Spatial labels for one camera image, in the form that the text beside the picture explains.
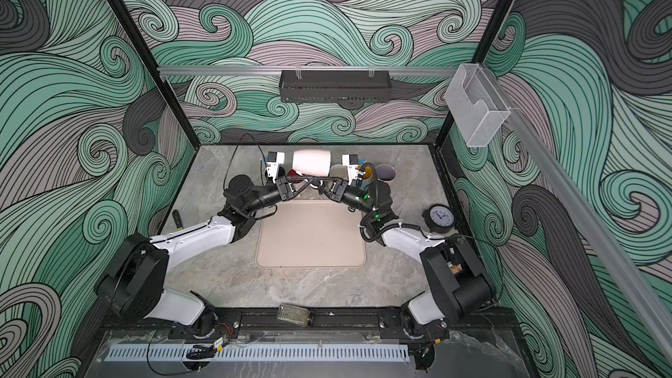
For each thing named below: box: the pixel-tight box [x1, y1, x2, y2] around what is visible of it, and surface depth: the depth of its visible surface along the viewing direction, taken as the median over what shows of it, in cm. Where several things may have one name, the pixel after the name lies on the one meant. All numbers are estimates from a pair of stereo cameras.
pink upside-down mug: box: [291, 148, 332, 178], surface depth 71 cm
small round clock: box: [421, 203, 456, 234], surface depth 95 cm
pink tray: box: [255, 198, 367, 269], surface depth 91 cm
